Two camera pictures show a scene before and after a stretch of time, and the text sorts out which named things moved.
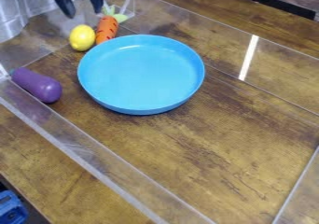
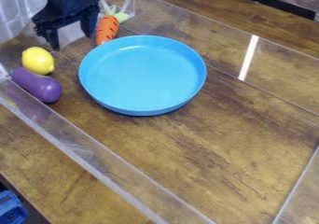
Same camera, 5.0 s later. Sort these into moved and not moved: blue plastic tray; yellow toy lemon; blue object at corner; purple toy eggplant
Moved: yellow toy lemon
Not moved: purple toy eggplant; blue plastic tray; blue object at corner
